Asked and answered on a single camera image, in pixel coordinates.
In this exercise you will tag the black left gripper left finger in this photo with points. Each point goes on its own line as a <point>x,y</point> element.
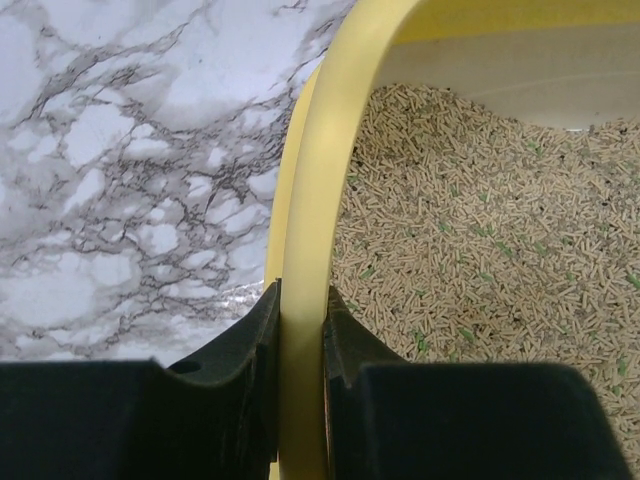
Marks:
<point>210,415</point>

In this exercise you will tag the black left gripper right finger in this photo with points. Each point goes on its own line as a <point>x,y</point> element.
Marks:
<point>388,418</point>

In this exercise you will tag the yellow and grey litter box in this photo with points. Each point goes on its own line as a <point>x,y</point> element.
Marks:
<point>313,170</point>

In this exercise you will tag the cat litter granules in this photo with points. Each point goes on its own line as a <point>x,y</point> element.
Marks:
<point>466,236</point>

